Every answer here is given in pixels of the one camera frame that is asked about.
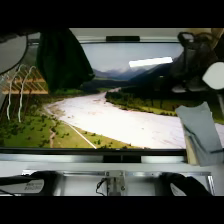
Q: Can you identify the beige garment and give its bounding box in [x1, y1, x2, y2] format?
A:
[184, 131, 201, 166]

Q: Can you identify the dark green T-shirt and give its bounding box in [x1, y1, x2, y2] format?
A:
[35, 28, 96, 95]

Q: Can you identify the grey garment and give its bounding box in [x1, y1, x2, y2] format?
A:
[175, 101, 224, 167]

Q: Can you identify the silver frame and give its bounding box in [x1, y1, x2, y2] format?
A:
[0, 161, 224, 197]

